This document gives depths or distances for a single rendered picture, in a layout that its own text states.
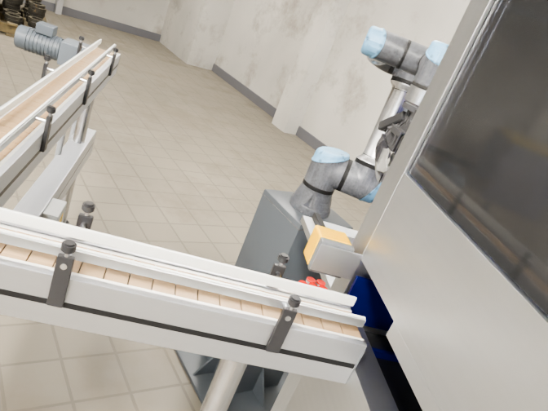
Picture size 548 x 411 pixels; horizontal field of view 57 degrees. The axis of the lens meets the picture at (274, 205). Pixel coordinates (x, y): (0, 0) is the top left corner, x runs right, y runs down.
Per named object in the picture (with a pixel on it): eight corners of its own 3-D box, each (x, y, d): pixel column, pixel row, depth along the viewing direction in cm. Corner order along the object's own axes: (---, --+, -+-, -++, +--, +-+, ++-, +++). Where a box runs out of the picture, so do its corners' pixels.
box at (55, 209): (53, 240, 165) (58, 217, 162) (37, 236, 164) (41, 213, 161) (62, 223, 176) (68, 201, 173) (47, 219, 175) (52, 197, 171)
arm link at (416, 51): (409, 39, 132) (413, 40, 122) (449, 55, 131) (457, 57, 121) (396, 68, 135) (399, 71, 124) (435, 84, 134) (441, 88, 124)
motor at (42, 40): (81, 72, 215) (88, 41, 210) (11, 49, 208) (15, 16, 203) (87, 67, 226) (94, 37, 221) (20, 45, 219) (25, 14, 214)
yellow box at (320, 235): (341, 279, 102) (355, 249, 99) (308, 271, 100) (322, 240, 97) (332, 259, 109) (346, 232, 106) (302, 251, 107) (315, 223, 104)
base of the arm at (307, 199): (281, 196, 181) (291, 171, 178) (312, 199, 190) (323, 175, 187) (304, 217, 171) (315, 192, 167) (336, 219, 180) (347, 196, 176)
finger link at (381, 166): (373, 185, 126) (389, 152, 123) (366, 176, 131) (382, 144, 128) (384, 188, 127) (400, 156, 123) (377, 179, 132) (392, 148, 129)
